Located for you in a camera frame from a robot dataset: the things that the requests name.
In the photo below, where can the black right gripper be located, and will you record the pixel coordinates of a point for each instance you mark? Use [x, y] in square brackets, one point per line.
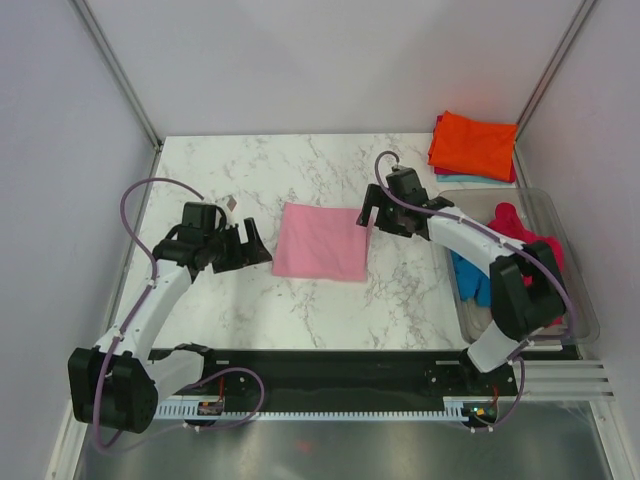
[375, 198]

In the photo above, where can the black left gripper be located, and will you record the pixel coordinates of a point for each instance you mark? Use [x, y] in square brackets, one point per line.
[245, 254]

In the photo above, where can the pink t shirt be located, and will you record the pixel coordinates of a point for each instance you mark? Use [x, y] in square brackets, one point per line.
[321, 243]

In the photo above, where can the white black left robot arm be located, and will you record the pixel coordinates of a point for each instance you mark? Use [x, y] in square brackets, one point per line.
[116, 383]

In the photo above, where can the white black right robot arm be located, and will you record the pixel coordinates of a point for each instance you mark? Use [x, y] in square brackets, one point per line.
[481, 246]

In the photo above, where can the teal folded t shirt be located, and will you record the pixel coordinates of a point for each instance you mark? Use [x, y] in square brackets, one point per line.
[457, 178]

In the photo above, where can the orange folded t shirt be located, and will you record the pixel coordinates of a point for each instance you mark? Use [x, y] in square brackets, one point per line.
[472, 146]

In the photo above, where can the blue crumpled t shirt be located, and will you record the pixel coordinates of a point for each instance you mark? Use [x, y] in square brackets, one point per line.
[472, 283]

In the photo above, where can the crimson crumpled t shirt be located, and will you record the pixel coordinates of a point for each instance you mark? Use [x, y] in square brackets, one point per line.
[520, 225]

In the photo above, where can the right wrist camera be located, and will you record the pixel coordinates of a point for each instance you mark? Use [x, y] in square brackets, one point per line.
[404, 184]

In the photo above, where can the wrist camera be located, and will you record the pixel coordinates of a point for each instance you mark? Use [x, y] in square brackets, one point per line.
[209, 218]
[404, 184]

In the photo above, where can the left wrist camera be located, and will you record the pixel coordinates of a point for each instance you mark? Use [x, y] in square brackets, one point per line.
[209, 218]

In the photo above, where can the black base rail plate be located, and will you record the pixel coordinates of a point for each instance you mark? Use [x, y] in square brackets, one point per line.
[323, 380]

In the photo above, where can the aluminium front frame rail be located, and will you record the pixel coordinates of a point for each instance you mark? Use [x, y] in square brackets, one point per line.
[566, 380]

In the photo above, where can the white slotted cable duct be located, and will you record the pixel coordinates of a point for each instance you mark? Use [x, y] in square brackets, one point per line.
[200, 409]

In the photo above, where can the left aluminium frame post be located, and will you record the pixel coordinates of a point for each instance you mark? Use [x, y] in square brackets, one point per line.
[108, 56]

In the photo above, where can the aluminium frame post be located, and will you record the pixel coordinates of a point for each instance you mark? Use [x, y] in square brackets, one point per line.
[108, 56]
[561, 52]

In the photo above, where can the right aluminium frame post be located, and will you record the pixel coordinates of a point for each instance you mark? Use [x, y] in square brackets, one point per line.
[561, 52]

